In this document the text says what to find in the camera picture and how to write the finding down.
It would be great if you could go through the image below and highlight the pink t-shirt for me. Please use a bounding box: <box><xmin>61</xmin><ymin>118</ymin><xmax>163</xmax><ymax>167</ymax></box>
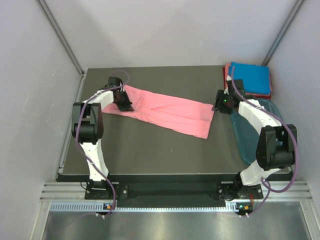
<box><xmin>102</xmin><ymin>85</ymin><xmax>214</xmax><ymax>139</ymax></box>

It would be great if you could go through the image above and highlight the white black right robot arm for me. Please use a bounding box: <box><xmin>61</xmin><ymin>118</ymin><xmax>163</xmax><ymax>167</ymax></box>
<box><xmin>213</xmin><ymin>77</ymin><xmax>298</xmax><ymax>201</ymax></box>

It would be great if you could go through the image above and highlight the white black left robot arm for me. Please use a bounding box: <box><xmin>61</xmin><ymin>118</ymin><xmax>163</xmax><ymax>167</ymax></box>
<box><xmin>71</xmin><ymin>76</ymin><xmax>134</xmax><ymax>199</ymax></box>

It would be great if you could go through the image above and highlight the folded dark red t-shirt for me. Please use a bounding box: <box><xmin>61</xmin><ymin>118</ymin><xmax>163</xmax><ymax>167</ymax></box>
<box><xmin>223</xmin><ymin>62</ymin><xmax>273</xmax><ymax>100</ymax></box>

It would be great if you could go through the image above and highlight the folded blue t-shirt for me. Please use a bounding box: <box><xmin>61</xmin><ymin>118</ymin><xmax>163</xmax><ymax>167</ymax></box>
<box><xmin>229</xmin><ymin>61</ymin><xmax>273</xmax><ymax>95</ymax></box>

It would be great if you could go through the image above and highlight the teal transparent plastic bin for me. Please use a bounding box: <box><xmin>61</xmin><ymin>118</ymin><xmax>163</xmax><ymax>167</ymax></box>
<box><xmin>229</xmin><ymin>98</ymin><xmax>285</xmax><ymax>166</ymax></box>

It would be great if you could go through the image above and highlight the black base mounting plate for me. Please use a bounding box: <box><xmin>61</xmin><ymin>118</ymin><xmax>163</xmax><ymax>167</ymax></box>
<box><xmin>84</xmin><ymin>181</ymin><xmax>262</xmax><ymax>201</ymax></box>

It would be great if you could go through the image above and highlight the aluminium frame rail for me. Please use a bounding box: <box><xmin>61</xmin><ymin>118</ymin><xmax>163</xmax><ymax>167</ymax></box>
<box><xmin>40</xmin><ymin>181</ymin><xmax>313</xmax><ymax>202</ymax></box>

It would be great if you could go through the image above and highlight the grey slotted cable duct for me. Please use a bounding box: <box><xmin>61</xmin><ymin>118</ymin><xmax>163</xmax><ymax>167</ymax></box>
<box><xmin>50</xmin><ymin>201</ymin><xmax>249</xmax><ymax>213</ymax></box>

